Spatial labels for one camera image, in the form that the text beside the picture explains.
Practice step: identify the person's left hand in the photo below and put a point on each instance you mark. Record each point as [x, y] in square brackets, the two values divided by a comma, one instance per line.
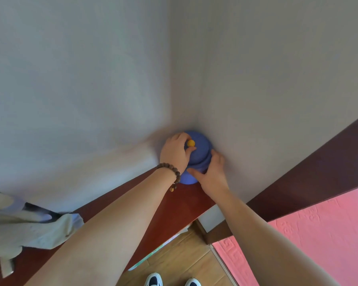
[172, 151]

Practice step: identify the person's right hand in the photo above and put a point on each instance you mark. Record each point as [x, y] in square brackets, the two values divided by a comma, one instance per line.
[215, 178]

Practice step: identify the person's right thumb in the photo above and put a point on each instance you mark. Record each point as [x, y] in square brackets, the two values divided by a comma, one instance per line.
[196, 174]

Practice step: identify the person's left thumb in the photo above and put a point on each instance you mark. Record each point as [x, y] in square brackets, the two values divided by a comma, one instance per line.
[191, 150]

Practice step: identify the small yellow ball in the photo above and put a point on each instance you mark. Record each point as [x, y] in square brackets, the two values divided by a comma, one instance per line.
[191, 143]

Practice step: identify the blue tiered round toy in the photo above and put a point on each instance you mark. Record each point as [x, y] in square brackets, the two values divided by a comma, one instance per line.
[201, 148]

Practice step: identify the person's right forearm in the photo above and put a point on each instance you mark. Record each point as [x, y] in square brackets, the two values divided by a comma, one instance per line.
[256, 235]

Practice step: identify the person's left forearm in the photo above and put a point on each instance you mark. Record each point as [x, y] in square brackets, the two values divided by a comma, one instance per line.
[107, 235]

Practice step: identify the red-brown wooden cabinet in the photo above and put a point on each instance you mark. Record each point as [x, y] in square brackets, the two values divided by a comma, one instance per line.
[179, 205]

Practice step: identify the person's right dark shoe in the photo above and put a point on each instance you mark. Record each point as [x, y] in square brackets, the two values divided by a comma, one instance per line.
[193, 282]

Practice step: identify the person's dark shoe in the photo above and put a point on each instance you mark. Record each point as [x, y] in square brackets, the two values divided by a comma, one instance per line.
[193, 282]
[153, 279]

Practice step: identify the person's left dark shoe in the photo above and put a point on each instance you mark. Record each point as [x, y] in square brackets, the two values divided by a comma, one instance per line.
[153, 279]

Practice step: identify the pink embossed mat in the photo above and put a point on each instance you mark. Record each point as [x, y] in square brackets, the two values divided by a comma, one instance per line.
[325, 235]

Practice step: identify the white crumpled cloth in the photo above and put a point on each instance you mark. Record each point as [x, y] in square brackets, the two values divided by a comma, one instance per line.
[24, 232]

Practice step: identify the dark brown wooden frame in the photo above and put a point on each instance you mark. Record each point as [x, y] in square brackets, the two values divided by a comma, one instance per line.
[316, 175]

